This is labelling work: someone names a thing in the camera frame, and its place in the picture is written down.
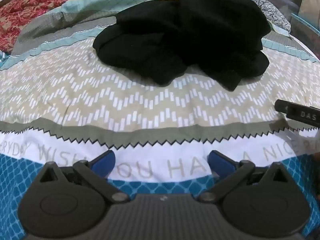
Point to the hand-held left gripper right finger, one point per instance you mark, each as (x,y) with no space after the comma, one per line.
(220,161)

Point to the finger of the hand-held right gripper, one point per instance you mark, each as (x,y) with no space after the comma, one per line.
(300,115)

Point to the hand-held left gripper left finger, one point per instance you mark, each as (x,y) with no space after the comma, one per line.
(104,162)

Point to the black pants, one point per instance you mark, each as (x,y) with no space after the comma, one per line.
(185,37)

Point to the patterned zigzag bedsheet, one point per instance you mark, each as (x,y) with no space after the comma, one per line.
(150,110)

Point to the cardboard box with teal edge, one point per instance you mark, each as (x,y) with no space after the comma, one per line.
(306,12)

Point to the blue white patterned cloth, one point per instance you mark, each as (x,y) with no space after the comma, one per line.
(265,2)

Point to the red floral blanket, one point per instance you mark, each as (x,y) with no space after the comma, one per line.
(32,10)

